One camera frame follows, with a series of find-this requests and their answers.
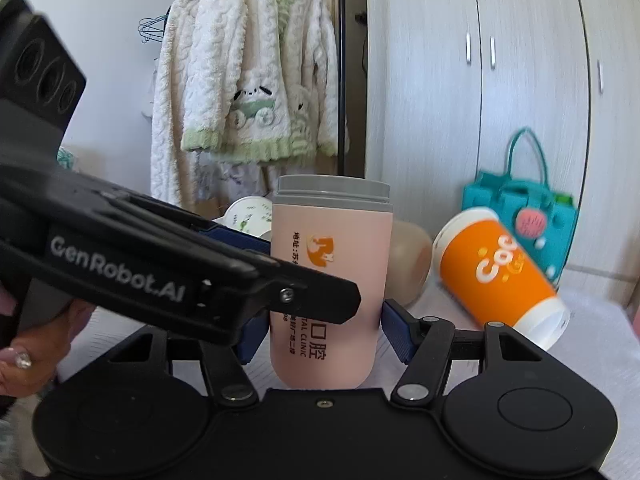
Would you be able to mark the beige plastic cup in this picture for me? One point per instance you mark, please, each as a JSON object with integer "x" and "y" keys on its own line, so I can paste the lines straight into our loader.
{"x": 408, "y": 263}

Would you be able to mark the white fluffy sweater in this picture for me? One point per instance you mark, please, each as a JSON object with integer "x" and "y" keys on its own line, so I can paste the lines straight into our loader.
{"x": 245, "y": 91}

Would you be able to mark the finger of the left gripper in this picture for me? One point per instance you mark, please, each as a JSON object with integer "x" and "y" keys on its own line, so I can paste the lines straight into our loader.
{"x": 226, "y": 240}

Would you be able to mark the orange paper cup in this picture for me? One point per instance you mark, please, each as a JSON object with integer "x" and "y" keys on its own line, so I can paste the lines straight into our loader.
{"x": 481, "y": 264}

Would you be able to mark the teal felt tote bag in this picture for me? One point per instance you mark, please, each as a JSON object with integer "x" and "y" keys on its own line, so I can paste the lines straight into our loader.
{"x": 542, "y": 221}

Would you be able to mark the black clothes rack pole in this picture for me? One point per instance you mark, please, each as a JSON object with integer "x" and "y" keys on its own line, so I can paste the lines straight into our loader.
{"x": 351, "y": 28}

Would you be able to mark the white green-print paper cup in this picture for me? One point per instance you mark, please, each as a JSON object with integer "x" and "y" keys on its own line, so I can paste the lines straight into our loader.
{"x": 251, "y": 215}

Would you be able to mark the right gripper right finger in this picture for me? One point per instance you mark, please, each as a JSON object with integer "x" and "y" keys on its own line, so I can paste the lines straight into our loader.
{"x": 490, "y": 403}

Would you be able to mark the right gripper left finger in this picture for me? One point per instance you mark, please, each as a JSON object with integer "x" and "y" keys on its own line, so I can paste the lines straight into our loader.
{"x": 222, "y": 367}

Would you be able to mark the white wardrobe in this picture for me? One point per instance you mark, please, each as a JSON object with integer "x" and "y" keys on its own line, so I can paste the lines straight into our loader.
{"x": 451, "y": 81}

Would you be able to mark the pink tumbler cup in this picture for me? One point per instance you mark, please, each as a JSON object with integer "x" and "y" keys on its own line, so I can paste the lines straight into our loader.
{"x": 337, "y": 229}

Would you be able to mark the left hand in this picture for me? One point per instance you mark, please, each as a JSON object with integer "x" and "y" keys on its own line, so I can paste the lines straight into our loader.
{"x": 31, "y": 359}

